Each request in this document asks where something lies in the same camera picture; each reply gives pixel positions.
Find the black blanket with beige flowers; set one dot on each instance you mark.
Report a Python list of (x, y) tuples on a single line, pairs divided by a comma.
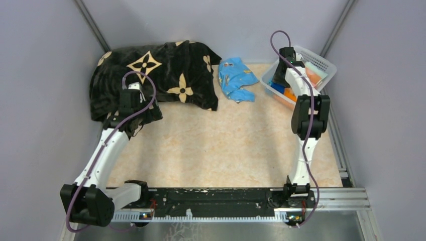
[(181, 71)]

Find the orange bear rolled towel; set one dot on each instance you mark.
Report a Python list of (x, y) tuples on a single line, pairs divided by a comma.
[(288, 92)]

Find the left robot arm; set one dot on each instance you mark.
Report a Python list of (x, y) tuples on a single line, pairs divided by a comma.
[(87, 200)]

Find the light blue patterned cloth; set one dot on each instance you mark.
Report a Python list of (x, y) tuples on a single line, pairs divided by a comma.
[(233, 76)]

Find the mint green rolled towel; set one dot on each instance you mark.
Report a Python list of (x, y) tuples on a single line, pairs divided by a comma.
[(318, 71)]

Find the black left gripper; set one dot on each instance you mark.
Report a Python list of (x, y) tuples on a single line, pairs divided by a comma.
[(152, 114)]

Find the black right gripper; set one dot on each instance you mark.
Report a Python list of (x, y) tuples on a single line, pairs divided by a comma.
[(276, 80)]

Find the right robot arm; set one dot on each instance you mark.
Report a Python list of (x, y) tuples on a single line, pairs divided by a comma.
[(309, 121)]

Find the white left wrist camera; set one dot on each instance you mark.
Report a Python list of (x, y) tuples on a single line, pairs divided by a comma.
[(137, 86)]

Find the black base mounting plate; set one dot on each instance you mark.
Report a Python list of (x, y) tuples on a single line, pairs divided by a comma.
[(219, 202)]

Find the dark blue towel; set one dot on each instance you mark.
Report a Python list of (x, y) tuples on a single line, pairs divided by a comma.
[(279, 88)]

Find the aluminium frame rail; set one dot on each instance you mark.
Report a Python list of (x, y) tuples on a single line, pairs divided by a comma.
[(327, 199)]

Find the white plastic basket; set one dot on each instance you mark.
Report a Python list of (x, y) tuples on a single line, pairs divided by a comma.
[(304, 55)]

